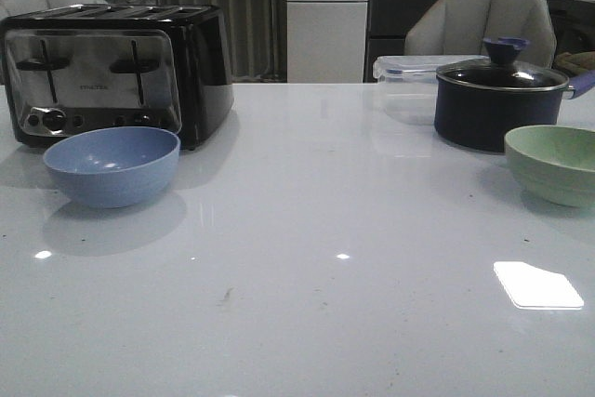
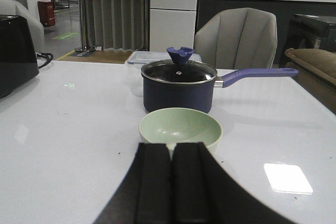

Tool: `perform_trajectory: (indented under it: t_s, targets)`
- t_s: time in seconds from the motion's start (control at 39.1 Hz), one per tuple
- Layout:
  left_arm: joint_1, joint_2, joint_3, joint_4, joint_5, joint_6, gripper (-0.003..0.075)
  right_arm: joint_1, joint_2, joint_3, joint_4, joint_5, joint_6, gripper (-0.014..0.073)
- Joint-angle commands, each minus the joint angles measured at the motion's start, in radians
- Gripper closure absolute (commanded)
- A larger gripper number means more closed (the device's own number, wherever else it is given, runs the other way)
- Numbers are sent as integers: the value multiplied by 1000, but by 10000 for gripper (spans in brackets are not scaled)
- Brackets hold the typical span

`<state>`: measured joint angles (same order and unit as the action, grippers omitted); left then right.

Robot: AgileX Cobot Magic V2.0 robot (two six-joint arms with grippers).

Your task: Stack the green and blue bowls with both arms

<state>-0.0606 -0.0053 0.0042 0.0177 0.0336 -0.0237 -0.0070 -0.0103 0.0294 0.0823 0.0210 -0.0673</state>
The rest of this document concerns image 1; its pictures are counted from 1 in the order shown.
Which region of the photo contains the dark kitchen counter cabinet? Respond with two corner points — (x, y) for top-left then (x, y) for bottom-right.
(364, 0), (595, 84)

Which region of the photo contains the green bowl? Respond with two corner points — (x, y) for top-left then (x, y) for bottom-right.
(504, 125), (594, 208)

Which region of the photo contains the dark blue saucepan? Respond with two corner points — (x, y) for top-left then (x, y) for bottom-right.
(434, 66), (594, 152)

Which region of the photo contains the black and chrome four-slot toaster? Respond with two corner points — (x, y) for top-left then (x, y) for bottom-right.
(1, 4), (233, 150)

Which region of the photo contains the clear plastic food container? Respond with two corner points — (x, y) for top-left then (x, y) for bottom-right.
(373, 55), (484, 126)

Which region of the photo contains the glass pot lid blue knob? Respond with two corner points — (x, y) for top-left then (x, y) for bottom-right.
(436, 37), (569, 91)

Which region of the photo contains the white refrigerator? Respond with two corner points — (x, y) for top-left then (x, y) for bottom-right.
(286, 0), (368, 84)

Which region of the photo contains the blue bowl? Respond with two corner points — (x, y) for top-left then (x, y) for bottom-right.
(43, 126), (180, 208)

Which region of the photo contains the grey armchair right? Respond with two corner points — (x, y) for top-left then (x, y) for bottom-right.
(403, 0), (557, 67)

